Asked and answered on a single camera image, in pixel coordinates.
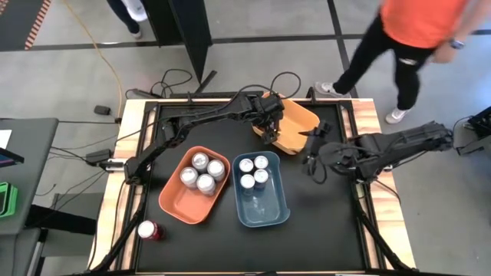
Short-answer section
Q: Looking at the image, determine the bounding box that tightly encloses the black floor cable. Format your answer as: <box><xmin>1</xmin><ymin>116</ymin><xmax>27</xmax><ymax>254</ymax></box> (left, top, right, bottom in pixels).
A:
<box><xmin>125</xmin><ymin>67</ymin><xmax>194</xmax><ymax>100</ymax></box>

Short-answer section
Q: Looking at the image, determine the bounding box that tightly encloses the blue plastic bin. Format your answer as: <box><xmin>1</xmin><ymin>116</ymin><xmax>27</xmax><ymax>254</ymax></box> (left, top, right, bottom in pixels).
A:
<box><xmin>232</xmin><ymin>149</ymin><xmax>292</xmax><ymax>229</ymax></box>

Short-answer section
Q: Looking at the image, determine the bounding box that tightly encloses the black power supply box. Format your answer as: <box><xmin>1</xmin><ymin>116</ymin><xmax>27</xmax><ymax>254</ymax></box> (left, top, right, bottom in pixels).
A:
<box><xmin>84</xmin><ymin>148</ymin><xmax>114</xmax><ymax>166</ymax></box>

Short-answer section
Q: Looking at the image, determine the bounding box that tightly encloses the yellow plastic bin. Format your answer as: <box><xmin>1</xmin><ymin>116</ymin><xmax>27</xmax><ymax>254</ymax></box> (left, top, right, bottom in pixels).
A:
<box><xmin>251</xmin><ymin>90</ymin><xmax>321</xmax><ymax>156</ymax></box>

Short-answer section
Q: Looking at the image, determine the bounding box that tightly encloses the green tray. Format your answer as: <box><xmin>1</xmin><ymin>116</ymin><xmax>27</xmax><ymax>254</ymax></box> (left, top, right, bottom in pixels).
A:
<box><xmin>0</xmin><ymin>181</ymin><xmax>20</xmax><ymax>219</ymax></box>

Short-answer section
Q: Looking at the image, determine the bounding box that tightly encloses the black partition panel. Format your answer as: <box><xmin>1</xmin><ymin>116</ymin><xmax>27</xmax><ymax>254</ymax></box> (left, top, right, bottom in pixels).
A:
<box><xmin>142</xmin><ymin>0</ymin><xmax>218</xmax><ymax>95</ymax></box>

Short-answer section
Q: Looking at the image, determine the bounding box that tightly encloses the red Coca-Cola can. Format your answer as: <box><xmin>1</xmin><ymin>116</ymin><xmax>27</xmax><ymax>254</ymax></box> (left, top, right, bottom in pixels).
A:
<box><xmin>137</xmin><ymin>219</ymin><xmax>166</xmax><ymax>242</ymax></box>

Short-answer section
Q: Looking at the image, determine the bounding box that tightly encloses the black floor device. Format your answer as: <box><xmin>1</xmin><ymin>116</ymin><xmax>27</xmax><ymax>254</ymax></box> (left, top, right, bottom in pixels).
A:
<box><xmin>452</xmin><ymin>106</ymin><xmax>491</xmax><ymax>157</ymax></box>

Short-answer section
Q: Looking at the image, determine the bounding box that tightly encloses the person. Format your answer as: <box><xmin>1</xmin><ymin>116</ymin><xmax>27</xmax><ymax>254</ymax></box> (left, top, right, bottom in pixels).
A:
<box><xmin>314</xmin><ymin>0</ymin><xmax>491</xmax><ymax>126</ymax></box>
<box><xmin>106</xmin><ymin>0</ymin><xmax>149</xmax><ymax>41</ymax></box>

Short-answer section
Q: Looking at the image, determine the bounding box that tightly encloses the black table frame rail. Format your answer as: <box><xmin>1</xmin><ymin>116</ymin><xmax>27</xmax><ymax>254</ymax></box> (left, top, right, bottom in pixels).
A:
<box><xmin>130</xmin><ymin>100</ymin><xmax>371</xmax><ymax>275</ymax></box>

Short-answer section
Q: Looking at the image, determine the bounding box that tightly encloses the orange plastic bin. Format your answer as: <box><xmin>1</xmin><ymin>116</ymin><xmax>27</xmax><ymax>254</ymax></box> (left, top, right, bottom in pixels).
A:
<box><xmin>158</xmin><ymin>145</ymin><xmax>232</xmax><ymax>225</ymax></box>

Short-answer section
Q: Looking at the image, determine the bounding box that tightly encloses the dark tablet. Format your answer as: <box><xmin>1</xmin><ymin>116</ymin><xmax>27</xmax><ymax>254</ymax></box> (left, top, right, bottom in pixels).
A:
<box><xmin>0</xmin><ymin>146</ymin><xmax>26</xmax><ymax>169</ymax></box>

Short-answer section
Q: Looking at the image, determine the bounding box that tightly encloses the yellow floor cable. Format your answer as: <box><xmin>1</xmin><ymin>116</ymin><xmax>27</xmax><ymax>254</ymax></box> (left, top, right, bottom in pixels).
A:
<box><xmin>62</xmin><ymin>0</ymin><xmax>124</xmax><ymax>119</ymax></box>

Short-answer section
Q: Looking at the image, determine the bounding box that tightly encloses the white paper sheet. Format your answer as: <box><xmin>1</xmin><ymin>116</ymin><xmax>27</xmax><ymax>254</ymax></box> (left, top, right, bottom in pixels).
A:
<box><xmin>0</xmin><ymin>129</ymin><xmax>14</xmax><ymax>150</ymax></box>

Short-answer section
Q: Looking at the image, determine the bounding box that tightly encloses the grey desk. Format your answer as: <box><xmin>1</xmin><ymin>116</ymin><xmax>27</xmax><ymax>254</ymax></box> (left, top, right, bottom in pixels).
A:
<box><xmin>0</xmin><ymin>117</ymin><xmax>61</xmax><ymax>235</ymax></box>

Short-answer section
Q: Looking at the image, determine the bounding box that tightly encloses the black power strip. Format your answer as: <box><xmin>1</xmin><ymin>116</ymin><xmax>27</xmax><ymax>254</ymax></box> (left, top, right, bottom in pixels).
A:
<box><xmin>170</xmin><ymin>90</ymin><xmax>265</xmax><ymax>100</ymax></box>

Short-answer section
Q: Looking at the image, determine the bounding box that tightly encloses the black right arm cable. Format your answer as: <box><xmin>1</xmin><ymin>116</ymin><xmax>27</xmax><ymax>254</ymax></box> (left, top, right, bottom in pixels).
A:
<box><xmin>302</xmin><ymin>153</ymin><xmax>328</xmax><ymax>186</ymax></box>

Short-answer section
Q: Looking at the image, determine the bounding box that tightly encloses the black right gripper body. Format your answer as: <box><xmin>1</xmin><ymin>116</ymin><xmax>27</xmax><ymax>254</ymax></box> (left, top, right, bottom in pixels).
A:
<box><xmin>302</xmin><ymin>136</ymin><xmax>328</xmax><ymax>166</ymax></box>

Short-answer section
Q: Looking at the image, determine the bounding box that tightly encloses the black orange-striped floor mat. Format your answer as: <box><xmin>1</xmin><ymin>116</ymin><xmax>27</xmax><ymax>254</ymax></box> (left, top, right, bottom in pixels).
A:
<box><xmin>0</xmin><ymin>0</ymin><xmax>54</xmax><ymax>52</ymax></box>

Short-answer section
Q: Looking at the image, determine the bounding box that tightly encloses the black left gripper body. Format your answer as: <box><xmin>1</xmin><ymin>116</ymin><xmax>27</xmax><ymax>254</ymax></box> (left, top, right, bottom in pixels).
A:
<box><xmin>251</xmin><ymin>94</ymin><xmax>287</xmax><ymax>130</ymax></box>

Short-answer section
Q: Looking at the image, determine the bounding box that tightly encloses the black frame strut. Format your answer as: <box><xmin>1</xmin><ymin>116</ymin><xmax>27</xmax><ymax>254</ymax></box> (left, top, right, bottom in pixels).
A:
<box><xmin>87</xmin><ymin>182</ymin><xmax>151</xmax><ymax>274</ymax></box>
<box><xmin>351</xmin><ymin>182</ymin><xmax>418</xmax><ymax>272</ymax></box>

